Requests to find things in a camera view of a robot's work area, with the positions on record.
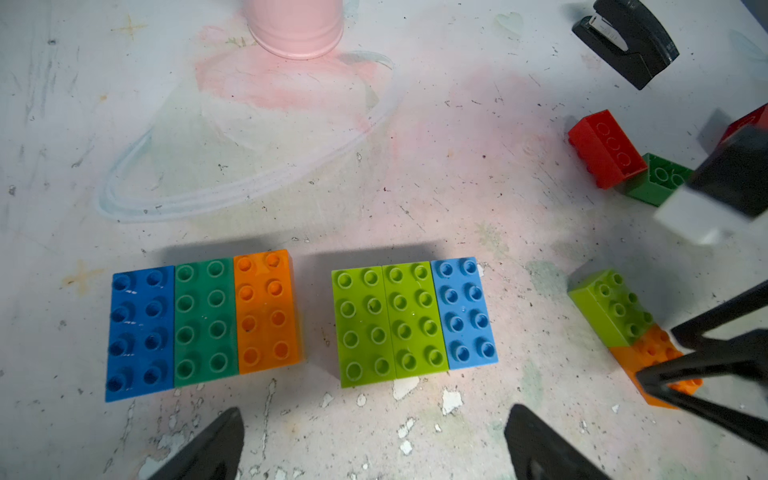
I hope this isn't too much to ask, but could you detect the red lego brick top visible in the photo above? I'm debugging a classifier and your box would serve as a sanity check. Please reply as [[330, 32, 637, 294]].
[[568, 110, 648, 189]]

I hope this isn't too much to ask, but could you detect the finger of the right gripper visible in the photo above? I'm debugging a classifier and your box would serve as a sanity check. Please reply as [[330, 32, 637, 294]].
[[636, 329, 767, 451], [672, 280, 768, 350]]

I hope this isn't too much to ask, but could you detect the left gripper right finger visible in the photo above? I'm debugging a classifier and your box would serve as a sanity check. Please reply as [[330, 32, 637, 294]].
[[504, 404, 608, 480]]

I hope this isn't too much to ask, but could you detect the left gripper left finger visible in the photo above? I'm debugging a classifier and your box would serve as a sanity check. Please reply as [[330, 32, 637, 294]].
[[151, 407, 245, 480]]

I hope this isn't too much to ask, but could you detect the orange lego brick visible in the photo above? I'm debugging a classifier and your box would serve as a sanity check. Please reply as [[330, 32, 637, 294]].
[[608, 323, 704, 410], [233, 250, 305, 375]]

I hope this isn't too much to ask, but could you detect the green lego brick right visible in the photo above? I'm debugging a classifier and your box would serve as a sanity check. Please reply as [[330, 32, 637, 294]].
[[620, 153, 693, 207]]

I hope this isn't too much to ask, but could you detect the blue lego brick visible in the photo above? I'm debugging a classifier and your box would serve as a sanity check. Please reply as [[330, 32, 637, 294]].
[[431, 257, 498, 370], [105, 266, 175, 402]]

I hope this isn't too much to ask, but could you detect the red lego brick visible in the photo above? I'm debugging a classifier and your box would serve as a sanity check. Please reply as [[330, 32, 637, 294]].
[[718, 104, 768, 145], [568, 110, 648, 189]]

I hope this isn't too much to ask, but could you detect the lime lego brick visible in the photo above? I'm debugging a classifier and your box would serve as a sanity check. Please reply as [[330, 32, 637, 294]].
[[382, 262, 449, 379], [331, 266, 396, 388], [568, 269, 655, 347]]

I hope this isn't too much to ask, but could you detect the dark green lego brick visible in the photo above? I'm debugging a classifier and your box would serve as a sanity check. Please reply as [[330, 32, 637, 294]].
[[174, 258, 239, 388]]

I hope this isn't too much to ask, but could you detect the pink pen cup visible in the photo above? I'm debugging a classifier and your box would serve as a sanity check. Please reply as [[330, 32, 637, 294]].
[[244, 0, 344, 60]]

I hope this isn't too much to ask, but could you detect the lime lego brick top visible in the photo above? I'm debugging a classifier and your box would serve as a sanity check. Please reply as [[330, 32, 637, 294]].
[[568, 269, 655, 347]]

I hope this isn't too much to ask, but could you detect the black stapler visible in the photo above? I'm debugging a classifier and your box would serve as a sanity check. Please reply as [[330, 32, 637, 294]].
[[572, 0, 679, 90]]

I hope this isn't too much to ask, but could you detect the red lego brick bottom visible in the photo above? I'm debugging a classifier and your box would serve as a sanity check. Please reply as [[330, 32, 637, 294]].
[[718, 104, 768, 145]]

